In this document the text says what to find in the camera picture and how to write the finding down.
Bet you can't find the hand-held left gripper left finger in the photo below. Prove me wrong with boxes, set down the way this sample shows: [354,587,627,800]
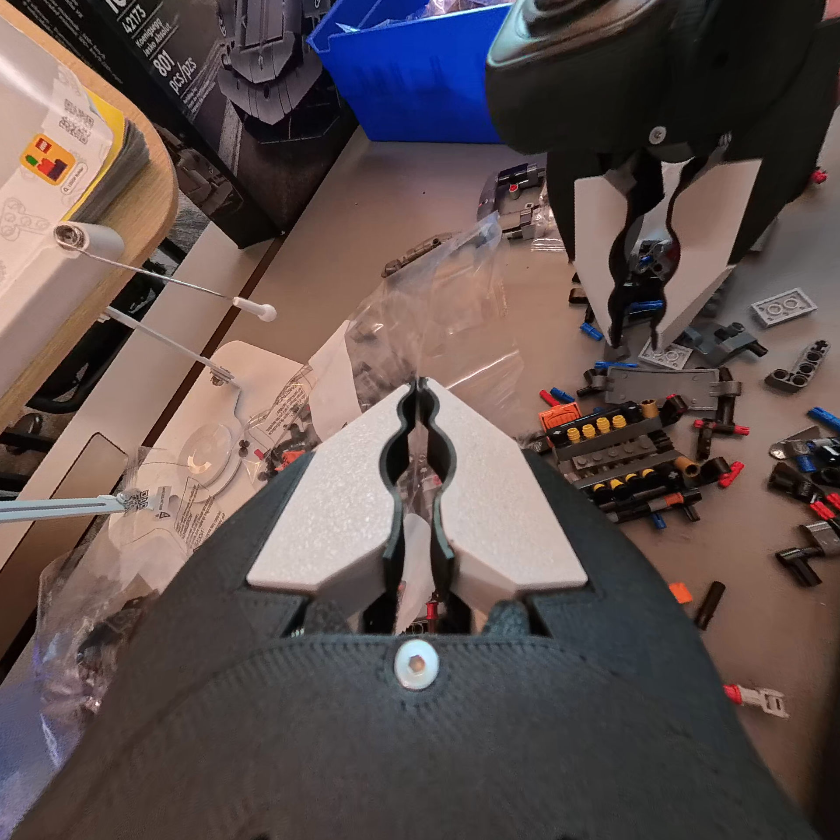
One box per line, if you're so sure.
[246,384,414,624]

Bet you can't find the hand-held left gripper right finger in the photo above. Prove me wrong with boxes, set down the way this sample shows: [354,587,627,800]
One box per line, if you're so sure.
[423,378,589,621]

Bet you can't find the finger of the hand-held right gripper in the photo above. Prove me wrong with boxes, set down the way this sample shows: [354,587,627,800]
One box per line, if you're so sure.
[574,152,665,349]
[646,157,757,355]

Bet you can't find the partly built lego engine block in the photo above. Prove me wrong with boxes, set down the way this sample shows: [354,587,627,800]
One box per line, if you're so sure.
[538,400,703,526]

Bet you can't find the clear bags of parts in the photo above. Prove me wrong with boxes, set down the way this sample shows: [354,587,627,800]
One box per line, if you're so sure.
[243,213,559,634]

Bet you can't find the pile of lego pieces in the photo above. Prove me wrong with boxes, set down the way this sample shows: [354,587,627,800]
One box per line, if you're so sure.
[518,167,840,634]

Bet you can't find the dark grey lego subassembly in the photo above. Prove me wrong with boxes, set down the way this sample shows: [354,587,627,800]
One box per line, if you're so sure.
[478,164,549,240]

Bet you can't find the dark grey lego panel assembly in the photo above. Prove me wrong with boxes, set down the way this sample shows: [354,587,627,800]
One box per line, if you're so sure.
[577,364,742,411]

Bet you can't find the black curved lego piece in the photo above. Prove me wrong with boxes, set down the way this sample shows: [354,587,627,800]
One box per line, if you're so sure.
[382,233,460,278]

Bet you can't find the grey red lego axle assembly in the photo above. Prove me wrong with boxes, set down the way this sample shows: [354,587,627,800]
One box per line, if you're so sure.
[722,682,788,719]

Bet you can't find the black lego set box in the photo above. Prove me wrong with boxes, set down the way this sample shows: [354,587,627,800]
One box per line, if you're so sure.
[59,0,361,250]

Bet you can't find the lego instruction booklet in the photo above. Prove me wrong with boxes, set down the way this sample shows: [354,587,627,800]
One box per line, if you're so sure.
[0,16,155,290]

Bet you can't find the clear bag with warning print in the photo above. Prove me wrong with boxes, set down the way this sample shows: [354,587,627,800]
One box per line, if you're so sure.
[108,446,227,559]

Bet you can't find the blue plastic bin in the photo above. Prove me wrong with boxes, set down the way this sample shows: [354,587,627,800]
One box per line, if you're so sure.
[307,0,526,145]

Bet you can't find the clear bag of dark parts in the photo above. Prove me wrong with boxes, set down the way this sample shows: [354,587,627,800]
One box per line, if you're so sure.
[36,558,158,723]

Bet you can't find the metal page holder wire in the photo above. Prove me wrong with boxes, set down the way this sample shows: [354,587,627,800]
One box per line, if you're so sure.
[54,222,278,322]

